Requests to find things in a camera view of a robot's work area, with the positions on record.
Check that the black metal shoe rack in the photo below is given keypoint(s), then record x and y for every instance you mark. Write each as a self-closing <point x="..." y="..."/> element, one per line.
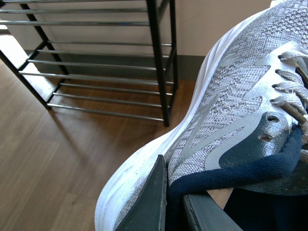
<point x="110" y="57"/>

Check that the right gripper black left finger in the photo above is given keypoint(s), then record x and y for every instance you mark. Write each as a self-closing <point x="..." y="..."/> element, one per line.
<point x="149" y="211"/>

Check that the grey knit sneaker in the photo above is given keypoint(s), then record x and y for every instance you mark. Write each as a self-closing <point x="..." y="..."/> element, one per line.
<point x="246" y="129"/>

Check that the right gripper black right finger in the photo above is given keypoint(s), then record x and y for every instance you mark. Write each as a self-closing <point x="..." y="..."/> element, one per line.
<point x="202" y="213"/>

